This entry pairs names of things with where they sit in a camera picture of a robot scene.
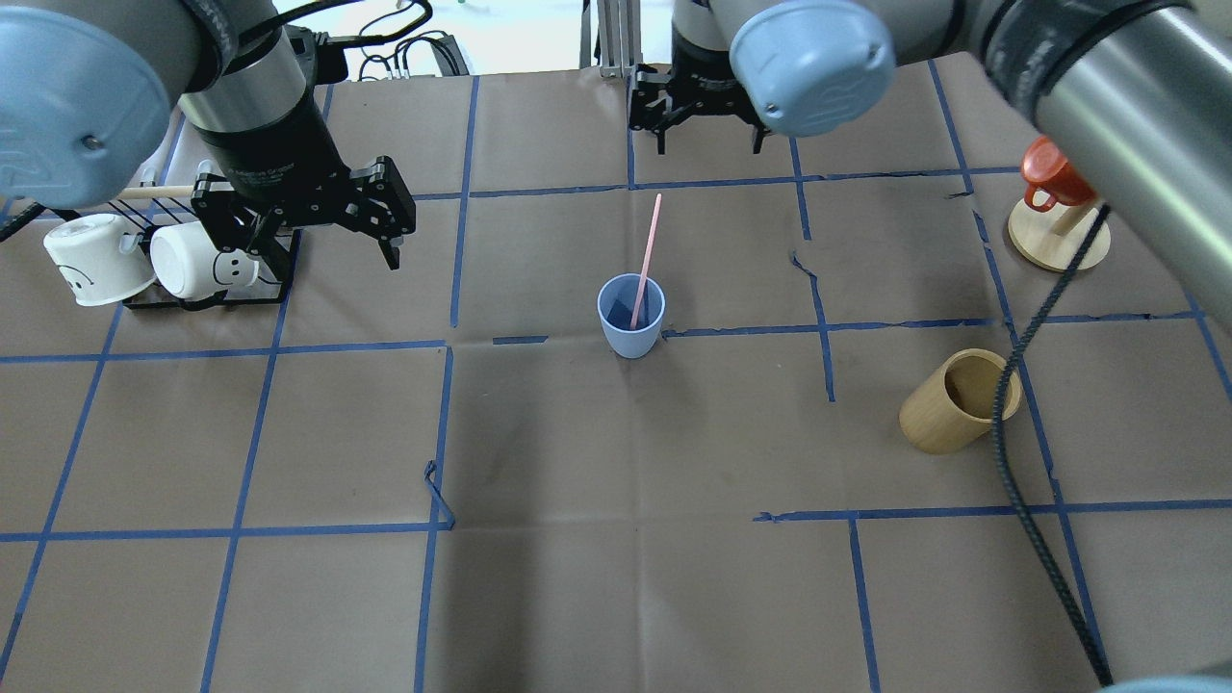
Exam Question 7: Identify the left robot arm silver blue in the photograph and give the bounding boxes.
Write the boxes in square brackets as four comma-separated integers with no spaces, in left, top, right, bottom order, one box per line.
[1,1,416,279]

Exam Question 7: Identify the white smiley mug left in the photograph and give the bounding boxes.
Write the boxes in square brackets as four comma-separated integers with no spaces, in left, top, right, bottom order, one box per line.
[42,215,156,307]

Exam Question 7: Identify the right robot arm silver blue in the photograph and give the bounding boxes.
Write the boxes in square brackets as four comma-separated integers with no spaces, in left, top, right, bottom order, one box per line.
[630,1,1231,327]

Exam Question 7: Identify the pink chopstick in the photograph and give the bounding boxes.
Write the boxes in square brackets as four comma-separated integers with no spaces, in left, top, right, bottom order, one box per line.
[630,192,663,330]

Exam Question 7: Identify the white smiley mug right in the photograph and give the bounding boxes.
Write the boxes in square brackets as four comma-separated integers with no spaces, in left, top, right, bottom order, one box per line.
[149,222,257,301]

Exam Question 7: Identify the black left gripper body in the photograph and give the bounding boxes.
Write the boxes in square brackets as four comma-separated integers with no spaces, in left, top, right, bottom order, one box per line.
[191,96,416,250]

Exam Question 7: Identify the black braided cable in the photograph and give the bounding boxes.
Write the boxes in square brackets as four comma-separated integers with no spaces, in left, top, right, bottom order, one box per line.
[991,202,1117,686]

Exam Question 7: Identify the aluminium frame post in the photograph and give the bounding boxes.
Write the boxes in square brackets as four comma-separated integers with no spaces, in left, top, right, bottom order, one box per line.
[579,1,643,80]

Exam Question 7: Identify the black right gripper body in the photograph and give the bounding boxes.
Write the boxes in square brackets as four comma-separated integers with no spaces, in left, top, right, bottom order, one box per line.
[628,38,771,136]

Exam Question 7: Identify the bamboo cylinder holder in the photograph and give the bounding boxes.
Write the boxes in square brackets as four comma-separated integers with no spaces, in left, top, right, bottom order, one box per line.
[898,349,1007,455]

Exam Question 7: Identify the light blue plastic cup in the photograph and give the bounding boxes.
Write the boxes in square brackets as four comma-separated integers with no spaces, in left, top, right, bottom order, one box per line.
[598,273,667,360]

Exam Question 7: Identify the black wire mug rack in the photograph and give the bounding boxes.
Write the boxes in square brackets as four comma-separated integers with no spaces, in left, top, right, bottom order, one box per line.
[118,166,301,312]

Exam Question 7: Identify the white smiley mug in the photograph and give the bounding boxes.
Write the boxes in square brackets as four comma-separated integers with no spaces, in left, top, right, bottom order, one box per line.
[42,215,156,307]
[149,222,257,301]

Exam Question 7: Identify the brown paper table mat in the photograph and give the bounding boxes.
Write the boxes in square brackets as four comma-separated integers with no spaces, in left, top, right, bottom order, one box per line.
[0,48,1232,693]

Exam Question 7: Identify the orange mug on tree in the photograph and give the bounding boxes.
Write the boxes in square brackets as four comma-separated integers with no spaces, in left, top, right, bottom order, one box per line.
[1019,136,1096,215]

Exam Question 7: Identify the wooden mug tree stand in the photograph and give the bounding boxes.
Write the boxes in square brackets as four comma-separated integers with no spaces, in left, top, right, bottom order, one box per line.
[1007,199,1103,273]

